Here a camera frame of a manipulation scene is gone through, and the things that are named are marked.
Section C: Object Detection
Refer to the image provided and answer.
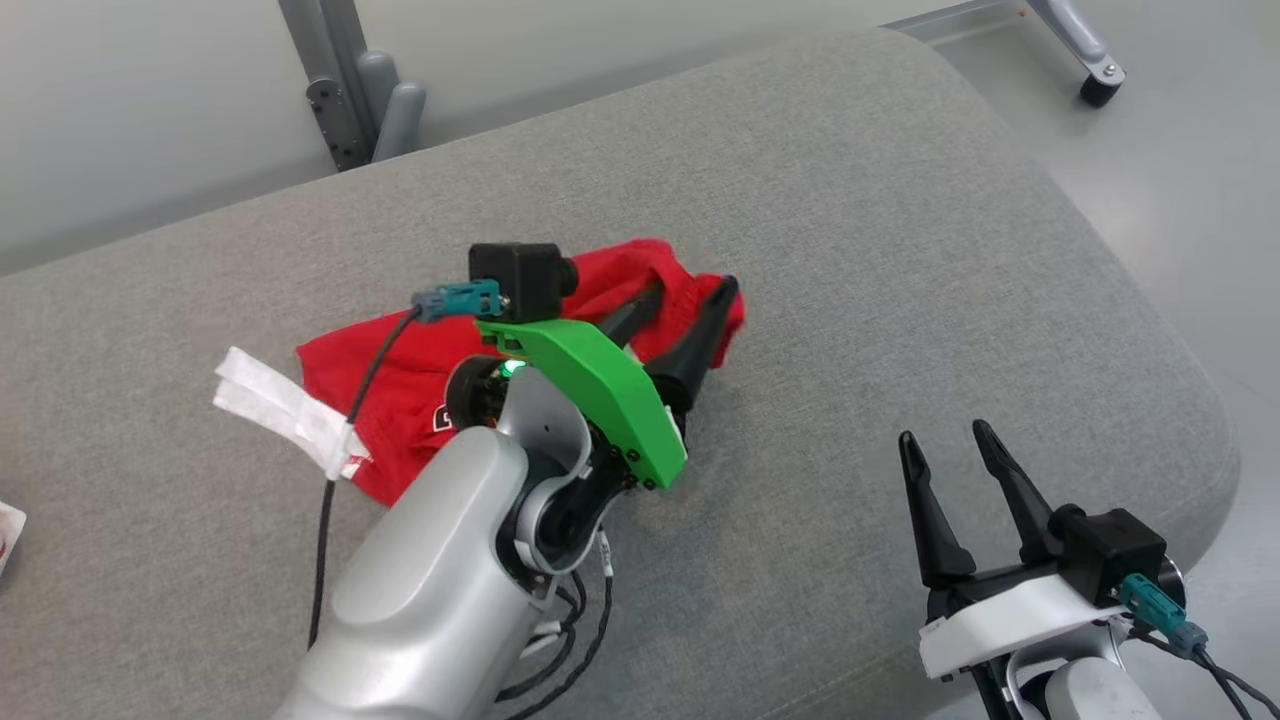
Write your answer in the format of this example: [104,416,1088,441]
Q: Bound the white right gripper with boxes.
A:
[897,420,1131,681]

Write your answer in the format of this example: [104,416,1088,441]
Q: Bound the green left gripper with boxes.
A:
[475,275,741,491]

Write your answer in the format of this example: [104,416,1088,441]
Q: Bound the red shorts with white stripe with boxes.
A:
[296,237,746,508]

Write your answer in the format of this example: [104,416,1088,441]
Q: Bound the red and white shirt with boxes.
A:
[0,500,28,576]

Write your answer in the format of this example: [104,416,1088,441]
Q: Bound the grey fabric sofa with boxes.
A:
[0,28,1241,720]

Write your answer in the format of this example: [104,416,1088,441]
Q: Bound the black cable with teal plug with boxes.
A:
[1118,575,1280,716]
[308,280,503,651]

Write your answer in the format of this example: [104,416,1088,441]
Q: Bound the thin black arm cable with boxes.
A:
[495,535,613,720]

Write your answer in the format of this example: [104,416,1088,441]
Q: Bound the white cable label tag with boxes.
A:
[213,346,371,481]

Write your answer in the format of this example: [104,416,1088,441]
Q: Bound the grey metal stand post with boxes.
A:
[278,0,429,173]

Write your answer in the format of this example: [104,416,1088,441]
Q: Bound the grey frame leg with caster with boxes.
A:
[880,0,1128,109]

